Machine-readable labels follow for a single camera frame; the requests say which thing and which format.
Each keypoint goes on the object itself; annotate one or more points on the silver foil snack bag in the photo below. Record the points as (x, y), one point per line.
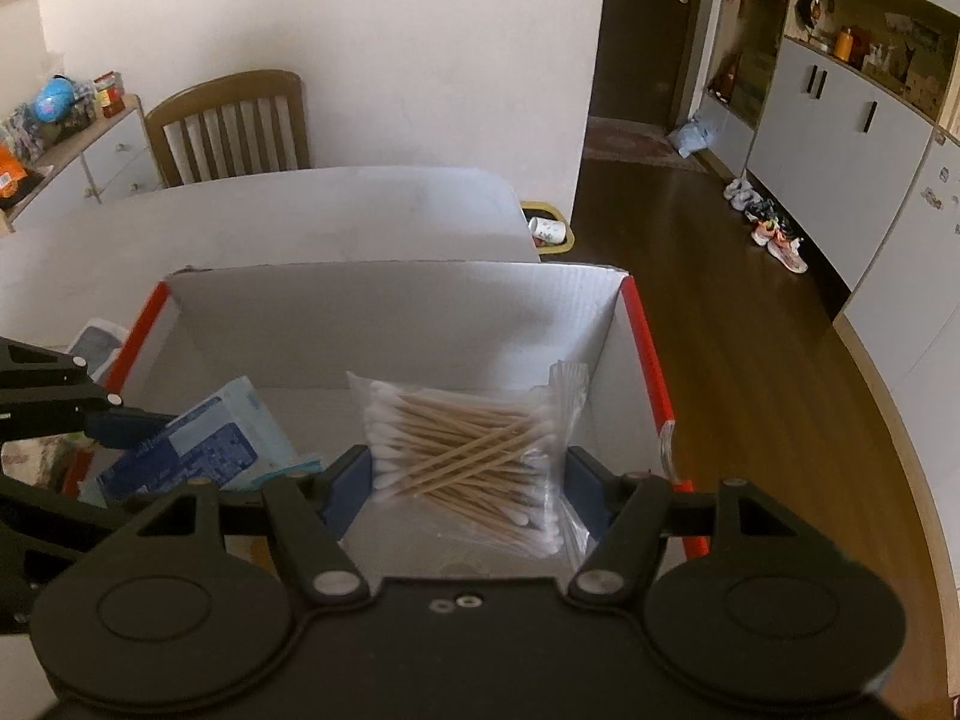
(56, 463)

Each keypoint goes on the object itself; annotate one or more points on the red sauce jar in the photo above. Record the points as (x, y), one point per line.
(109, 91)

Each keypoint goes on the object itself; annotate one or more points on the pink sneakers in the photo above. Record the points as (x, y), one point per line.
(768, 235)

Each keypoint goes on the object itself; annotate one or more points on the orange snack bag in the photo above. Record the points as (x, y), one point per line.
(16, 180)

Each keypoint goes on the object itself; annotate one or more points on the yellow waste bin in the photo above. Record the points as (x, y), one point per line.
(548, 228)

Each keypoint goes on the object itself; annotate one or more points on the white side cabinet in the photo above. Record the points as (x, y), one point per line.
(108, 162)

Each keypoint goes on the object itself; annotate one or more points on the grey wall cabinet unit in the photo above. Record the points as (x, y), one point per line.
(855, 134)

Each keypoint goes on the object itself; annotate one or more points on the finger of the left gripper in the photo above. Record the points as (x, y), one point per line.
(46, 393)
(52, 519)

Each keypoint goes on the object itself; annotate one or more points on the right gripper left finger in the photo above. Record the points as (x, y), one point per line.
(308, 517)

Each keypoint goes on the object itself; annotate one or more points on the blue wet wipe pack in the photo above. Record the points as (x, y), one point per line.
(230, 438)

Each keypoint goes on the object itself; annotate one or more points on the white tissue pack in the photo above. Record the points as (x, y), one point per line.
(99, 344)

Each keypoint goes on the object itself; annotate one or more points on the wooden chair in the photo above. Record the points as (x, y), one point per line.
(236, 125)

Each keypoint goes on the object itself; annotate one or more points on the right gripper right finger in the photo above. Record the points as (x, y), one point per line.
(625, 515)

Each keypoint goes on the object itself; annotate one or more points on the red cardboard shoe box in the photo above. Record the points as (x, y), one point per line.
(465, 384)

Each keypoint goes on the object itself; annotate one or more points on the cotton swab bag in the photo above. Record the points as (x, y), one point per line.
(494, 462)

